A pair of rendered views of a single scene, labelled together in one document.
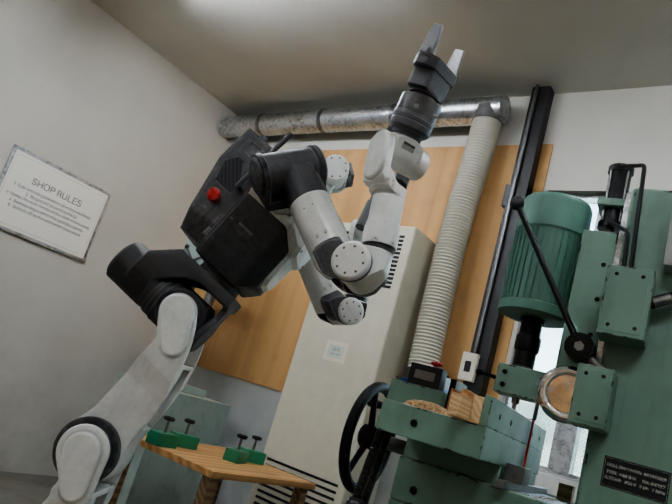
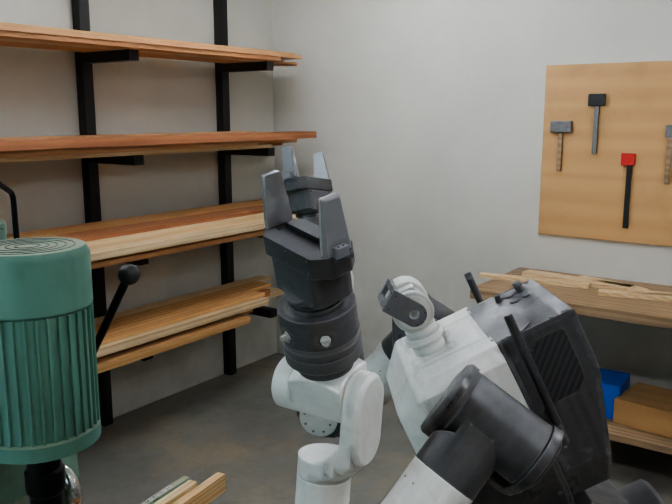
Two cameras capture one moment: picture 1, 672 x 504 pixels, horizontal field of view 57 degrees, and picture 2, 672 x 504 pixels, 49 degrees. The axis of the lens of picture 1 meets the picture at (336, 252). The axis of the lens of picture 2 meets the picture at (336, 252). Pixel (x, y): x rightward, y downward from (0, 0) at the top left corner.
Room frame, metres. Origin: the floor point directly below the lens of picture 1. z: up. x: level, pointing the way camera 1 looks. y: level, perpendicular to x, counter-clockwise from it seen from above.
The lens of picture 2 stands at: (2.59, -0.13, 1.70)
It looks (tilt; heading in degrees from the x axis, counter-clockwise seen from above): 11 degrees down; 176
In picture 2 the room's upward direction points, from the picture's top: straight up
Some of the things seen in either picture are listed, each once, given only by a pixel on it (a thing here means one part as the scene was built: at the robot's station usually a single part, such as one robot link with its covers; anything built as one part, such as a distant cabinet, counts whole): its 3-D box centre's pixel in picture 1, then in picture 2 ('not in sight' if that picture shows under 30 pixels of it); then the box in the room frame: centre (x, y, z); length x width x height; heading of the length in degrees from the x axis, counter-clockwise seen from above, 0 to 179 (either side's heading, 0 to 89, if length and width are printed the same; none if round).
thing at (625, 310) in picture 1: (626, 306); not in sight; (1.24, -0.62, 1.23); 0.09 x 0.08 x 0.15; 58
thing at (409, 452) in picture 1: (474, 466); not in sight; (1.51, -0.46, 0.82); 0.40 x 0.21 x 0.04; 148
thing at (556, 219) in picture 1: (545, 260); (35, 346); (1.48, -0.51, 1.35); 0.18 x 0.18 x 0.31
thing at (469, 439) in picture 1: (451, 435); not in sight; (1.47, -0.38, 0.87); 0.61 x 0.30 x 0.06; 148
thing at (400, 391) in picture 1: (422, 407); not in sight; (1.51, -0.31, 0.91); 0.15 x 0.14 x 0.09; 148
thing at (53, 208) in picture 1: (51, 206); not in sight; (3.51, 1.65, 1.48); 0.64 x 0.02 x 0.46; 141
